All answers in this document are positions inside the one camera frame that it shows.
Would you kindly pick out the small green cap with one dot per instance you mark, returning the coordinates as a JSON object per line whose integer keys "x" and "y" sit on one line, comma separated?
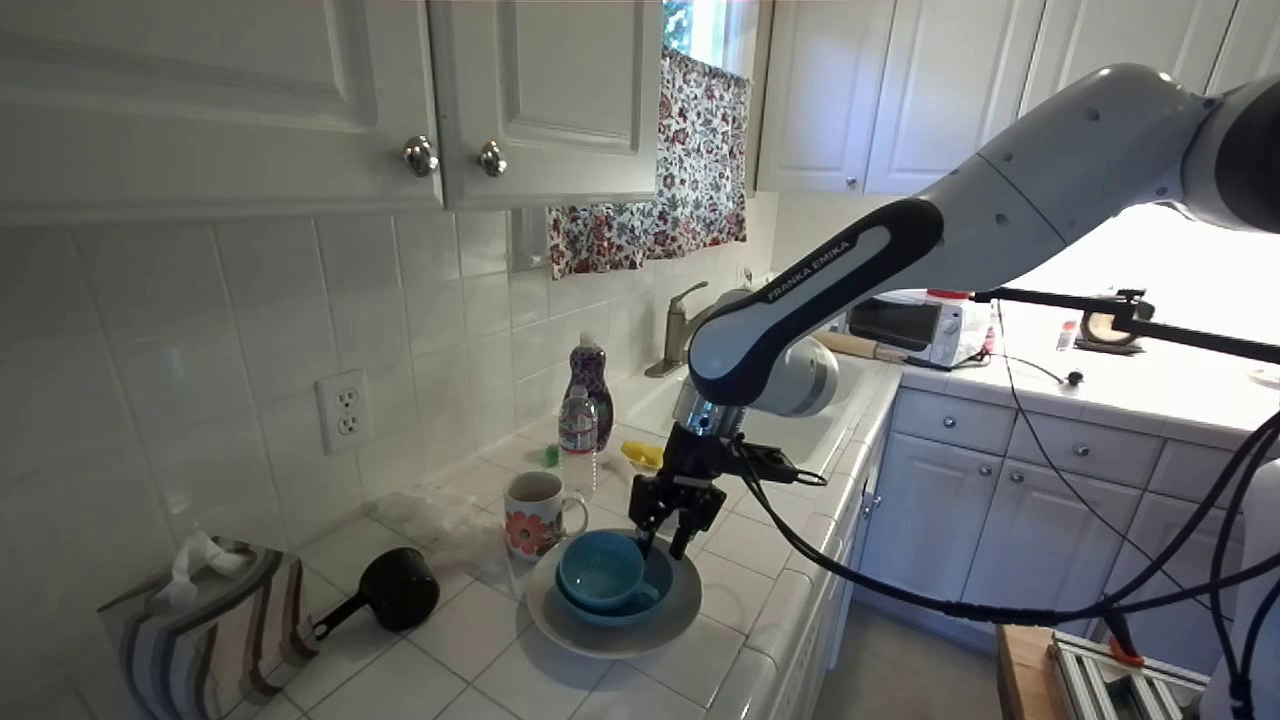
{"x": 549, "y": 453}

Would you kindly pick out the yellow sponge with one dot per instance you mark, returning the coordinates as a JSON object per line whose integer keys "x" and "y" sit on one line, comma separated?
{"x": 642, "y": 453}

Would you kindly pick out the white corner wall cabinets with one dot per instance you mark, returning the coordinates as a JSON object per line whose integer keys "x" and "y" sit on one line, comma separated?
{"x": 906, "y": 94}

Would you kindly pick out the aluminium rail frame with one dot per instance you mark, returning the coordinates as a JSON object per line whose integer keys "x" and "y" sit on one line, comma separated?
{"x": 1112, "y": 672}

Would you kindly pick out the striped folded towel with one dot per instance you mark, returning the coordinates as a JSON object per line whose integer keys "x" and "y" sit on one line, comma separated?
{"x": 214, "y": 641}

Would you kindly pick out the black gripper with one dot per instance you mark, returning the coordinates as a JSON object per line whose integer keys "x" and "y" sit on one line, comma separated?
{"x": 697, "y": 467}

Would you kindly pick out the floral curtain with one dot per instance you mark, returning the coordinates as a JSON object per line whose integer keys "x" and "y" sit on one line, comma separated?
{"x": 667, "y": 173}

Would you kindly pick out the round metal cabinet knob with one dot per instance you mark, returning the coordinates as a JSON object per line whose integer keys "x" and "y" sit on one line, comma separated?
{"x": 422, "y": 153}
{"x": 488, "y": 158}

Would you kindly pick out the white wall cabinet with knobs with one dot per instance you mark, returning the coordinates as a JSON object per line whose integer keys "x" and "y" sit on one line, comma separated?
{"x": 264, "y": 94}

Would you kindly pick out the round black and tan item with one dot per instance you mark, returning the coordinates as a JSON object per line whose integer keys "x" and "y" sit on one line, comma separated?
{"x": 1106, "y": 329}

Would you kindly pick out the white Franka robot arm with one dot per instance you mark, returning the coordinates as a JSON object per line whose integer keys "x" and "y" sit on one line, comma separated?
{"x": 1065, "y": 162}

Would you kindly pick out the purple dish soap bottle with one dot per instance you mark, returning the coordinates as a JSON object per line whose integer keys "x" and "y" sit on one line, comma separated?
{"x": 585, "y": 382}

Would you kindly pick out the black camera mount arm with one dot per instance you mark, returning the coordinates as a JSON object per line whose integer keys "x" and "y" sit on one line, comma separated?
{"x": 1174, "y": 325}

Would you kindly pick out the metal sink faucet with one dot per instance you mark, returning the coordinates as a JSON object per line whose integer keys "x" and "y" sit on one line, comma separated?
{"x": 674, "y": 325}

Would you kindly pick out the crumpled white tissue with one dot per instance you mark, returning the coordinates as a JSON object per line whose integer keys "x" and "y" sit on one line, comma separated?
{"x": 203, "y": 561}

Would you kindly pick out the white kitchen sink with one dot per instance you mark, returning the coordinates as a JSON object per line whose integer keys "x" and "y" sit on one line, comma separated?
{"x": 841, "y": 423}

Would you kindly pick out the clear glass jar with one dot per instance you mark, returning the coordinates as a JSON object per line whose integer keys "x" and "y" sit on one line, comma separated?
{"x": 576, "y": 446}

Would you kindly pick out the white wall outlet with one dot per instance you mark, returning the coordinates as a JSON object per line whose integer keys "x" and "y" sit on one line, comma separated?
{"x": 342, "y": 410}

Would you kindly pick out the white base cabinets with drawers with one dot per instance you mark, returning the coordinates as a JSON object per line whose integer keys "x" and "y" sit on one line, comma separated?
{"x": 1040, "y": 522}

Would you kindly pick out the blue bowl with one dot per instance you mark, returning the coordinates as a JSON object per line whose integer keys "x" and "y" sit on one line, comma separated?
{"x": 610, "y": 579}

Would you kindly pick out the white floral mug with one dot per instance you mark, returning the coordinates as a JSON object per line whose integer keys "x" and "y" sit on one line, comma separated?
{"x": 536, "y": 512}

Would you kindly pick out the white toaster oven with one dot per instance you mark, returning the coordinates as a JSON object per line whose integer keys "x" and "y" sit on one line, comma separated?
{"x": 922, "y": 325}

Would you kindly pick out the white plate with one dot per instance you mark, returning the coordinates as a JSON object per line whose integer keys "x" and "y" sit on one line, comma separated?
{"x": 585, "y": 637}

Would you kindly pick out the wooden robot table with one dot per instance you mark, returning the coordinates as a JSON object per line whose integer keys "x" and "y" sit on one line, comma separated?
{"x": 1023, "y": 667}

